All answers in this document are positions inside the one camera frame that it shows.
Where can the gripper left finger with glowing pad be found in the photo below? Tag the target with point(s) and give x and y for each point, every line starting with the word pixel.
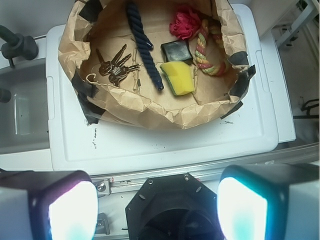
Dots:
pixel 47 205

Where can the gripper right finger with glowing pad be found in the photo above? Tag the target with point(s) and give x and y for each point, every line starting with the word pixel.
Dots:
pixel 269 202

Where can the clear plastic bin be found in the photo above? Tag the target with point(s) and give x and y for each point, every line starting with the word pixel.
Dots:
pixel 24 108

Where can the white plastic bin lid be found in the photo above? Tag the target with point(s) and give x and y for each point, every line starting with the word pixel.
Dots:
pixel 109 148

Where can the bunch of metal keys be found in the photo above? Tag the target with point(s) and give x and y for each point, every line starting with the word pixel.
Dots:
pixel 115 69

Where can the yellow green sponge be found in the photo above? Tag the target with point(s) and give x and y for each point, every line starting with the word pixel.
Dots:
pixel 179 77

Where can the grey clamp knob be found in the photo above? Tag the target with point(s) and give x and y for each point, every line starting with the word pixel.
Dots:
pixel 17 45

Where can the crumpled brown paper bag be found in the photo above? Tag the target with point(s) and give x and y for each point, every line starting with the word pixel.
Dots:
pixel 144 98

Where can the black square block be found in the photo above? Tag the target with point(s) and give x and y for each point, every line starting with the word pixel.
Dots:
pixel 177 51

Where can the red crumpled cloth flower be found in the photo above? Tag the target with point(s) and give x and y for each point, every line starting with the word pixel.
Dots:
pixel 186 23

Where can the aluminium rail frame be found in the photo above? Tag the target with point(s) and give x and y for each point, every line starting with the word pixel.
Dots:
pixel 208 171

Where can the black octagonal mount plate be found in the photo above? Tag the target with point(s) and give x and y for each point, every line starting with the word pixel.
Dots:
pixel 174 207

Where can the multicolour twisted rope toy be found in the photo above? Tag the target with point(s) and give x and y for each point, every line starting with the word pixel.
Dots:
pixel 214 30

